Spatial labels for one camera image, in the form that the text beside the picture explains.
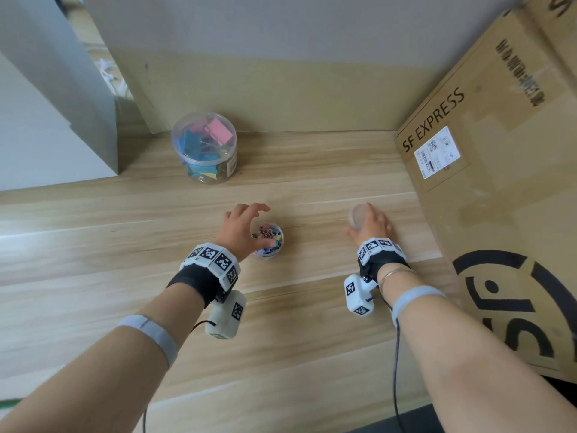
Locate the grey and tan partition board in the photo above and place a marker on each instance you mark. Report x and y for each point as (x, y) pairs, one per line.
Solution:
(293, 40)

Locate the large clear plastic jar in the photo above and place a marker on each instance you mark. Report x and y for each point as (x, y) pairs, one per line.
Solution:
(231, 166)

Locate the white cardboard box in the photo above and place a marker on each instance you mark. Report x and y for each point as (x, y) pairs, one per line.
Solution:
(45, 130)

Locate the marker tag wristband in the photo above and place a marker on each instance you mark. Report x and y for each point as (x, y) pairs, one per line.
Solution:
(378, 248)
(212, 257)

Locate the person's left hand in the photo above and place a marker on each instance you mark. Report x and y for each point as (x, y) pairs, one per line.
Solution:
(234, 234)

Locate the brown shipping box black logo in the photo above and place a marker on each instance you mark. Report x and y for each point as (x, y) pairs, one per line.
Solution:
(505, 198)

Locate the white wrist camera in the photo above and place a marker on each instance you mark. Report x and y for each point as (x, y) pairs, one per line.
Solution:
(225, 317)
(358, 295)

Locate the large blue binder clip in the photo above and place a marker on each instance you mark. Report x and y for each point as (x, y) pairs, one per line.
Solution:
(191, 141)

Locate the small clear plastic jar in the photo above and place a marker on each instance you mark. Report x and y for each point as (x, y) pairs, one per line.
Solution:
(270, 254)

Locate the small clear round lid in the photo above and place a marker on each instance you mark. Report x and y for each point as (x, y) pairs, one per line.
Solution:
(357, 216)

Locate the person's left forearm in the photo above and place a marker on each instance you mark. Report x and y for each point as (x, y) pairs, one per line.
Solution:
(90, 383)

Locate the person's right hand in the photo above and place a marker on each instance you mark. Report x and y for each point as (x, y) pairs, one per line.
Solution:
(376, 227)

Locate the person's right forearm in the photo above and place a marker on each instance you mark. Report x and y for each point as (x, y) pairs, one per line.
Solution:
(473, 378)

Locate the large teal binder clip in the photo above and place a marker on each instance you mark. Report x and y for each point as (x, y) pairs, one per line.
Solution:
(203, 169)

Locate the large yellow binder clip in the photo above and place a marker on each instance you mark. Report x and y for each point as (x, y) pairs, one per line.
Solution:
(211, 176)

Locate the grey forearm band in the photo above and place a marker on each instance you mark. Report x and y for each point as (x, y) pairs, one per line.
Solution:
(417, 299)
(153, 335)

